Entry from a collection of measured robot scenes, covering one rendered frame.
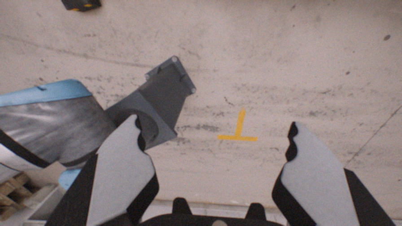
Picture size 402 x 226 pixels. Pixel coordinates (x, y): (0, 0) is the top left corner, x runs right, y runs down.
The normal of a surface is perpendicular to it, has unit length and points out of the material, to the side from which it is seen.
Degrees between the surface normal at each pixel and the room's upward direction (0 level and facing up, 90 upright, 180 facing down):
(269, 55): 0
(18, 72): 0
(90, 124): 78
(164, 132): 0
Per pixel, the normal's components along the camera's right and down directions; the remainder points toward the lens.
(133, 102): -0.06, 0.52
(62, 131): 0.81, 0.15
